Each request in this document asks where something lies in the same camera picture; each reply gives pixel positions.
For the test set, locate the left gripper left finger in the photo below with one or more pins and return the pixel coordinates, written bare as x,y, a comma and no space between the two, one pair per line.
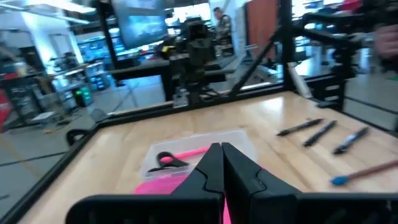
208,177

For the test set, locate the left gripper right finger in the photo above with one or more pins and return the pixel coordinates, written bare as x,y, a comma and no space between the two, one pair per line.
245,180

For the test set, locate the pink pencil yellow eraser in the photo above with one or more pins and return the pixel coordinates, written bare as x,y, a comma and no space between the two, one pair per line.
189,153

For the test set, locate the slim black pen yellow band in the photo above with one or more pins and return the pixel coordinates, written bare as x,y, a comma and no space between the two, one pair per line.
300,127

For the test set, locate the black pen white lettering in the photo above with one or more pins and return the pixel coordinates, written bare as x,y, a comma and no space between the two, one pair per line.
320,133

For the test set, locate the black Pilot gel pen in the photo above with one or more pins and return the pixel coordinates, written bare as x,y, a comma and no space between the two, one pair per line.
351,140

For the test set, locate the brown pencil blue eraser cap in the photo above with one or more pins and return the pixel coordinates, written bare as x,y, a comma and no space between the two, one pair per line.
367,171

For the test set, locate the clear plastic supply box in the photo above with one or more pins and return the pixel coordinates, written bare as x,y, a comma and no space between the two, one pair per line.
199,140

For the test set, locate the pink plastic box lid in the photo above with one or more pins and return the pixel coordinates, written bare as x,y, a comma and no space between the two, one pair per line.
158,186

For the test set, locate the person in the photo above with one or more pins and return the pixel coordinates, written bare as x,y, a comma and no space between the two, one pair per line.
223,26

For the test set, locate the large display screen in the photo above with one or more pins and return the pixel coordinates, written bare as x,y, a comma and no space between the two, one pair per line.
143,25

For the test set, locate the orange-brown partition panel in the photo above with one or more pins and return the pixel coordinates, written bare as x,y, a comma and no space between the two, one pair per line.
262,28

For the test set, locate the black background desk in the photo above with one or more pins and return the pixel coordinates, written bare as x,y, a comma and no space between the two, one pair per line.
140,70

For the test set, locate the computer tower green light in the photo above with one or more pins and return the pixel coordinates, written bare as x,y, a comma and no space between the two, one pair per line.
82,96

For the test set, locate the person's hand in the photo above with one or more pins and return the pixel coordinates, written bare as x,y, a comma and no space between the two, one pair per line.
387,42

